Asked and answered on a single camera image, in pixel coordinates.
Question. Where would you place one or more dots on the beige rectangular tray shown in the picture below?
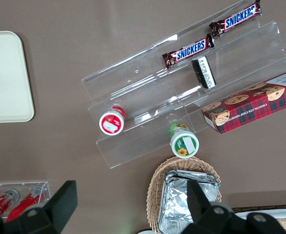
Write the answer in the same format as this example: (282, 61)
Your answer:
(6, 78)

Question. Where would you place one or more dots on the clear acrylic stepped shelf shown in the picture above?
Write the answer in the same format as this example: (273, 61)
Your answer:
(138, 80)

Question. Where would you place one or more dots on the clear acrylic bottle rack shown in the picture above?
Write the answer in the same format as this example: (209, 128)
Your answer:
(44, 185)

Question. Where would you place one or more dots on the white plastic snack tray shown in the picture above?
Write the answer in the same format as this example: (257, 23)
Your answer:
(279, 214)

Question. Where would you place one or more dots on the red lid snack cup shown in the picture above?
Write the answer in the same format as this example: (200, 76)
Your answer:
(111, 123)

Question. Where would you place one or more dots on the Snickers chocolate bar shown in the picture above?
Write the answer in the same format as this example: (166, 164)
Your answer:
(188, 52)
(240, 15)

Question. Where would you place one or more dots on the small black white box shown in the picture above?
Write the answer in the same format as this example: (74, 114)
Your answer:
(204, 73)

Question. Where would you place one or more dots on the green lid snack cup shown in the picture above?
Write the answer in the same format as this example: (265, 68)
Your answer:
(184, 145)

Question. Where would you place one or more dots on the clear rice cracker bag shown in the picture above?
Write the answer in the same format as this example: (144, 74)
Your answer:
(285, 225)

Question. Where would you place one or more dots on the stacked aluminium foil containers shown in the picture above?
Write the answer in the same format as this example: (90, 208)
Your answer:
(174, 202)

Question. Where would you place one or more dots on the oval wicker basket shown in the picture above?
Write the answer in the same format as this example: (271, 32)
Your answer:
(155, 185)

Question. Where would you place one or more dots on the red tartan cookie box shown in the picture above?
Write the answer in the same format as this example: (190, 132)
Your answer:
(250, 107)

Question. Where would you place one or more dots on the dark brown mat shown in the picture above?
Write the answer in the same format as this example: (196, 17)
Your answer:
(267, 208)

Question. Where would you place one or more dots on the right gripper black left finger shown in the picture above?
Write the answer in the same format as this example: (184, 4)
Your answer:
(60, 202)

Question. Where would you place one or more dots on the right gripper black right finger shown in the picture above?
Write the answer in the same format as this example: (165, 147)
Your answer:
(199, 207)

